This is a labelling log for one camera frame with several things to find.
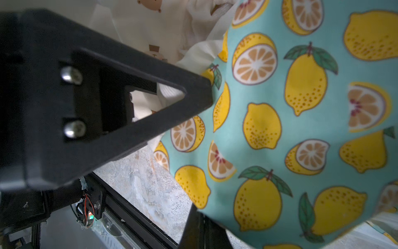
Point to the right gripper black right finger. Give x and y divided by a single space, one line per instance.
200 232

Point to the cream animal print pillow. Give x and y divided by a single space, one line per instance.
172 31

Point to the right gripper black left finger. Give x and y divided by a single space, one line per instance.
73 100

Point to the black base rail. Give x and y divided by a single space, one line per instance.
122 221

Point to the green lemon print pillow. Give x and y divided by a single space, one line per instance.
301 143

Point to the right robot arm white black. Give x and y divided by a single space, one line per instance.
28 208

